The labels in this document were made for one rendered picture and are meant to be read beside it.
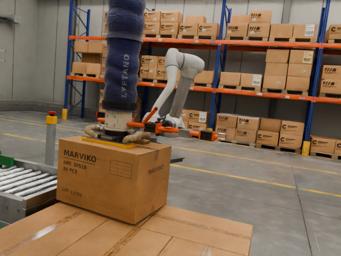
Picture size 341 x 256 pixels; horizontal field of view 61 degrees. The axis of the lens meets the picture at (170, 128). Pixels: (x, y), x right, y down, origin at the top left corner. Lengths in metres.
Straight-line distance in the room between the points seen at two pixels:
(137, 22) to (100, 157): 0.82
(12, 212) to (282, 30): 8.06
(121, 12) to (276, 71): 7.27
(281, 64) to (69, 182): 7.58
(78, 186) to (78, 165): 0.13
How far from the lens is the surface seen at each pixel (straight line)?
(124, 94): 1.80
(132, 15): 1.84
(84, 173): 1.85
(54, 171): 2.65
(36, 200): 2.01
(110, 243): 1.57
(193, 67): 2.35
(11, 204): 2.05
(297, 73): 8.80
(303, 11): 10.46
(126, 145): 1.73
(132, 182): 1.65
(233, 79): 8.87
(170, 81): 2.22
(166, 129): 1.72
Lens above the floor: 1.30
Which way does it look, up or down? 7 degrees down
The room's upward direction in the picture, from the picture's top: 6 degrees clockwise
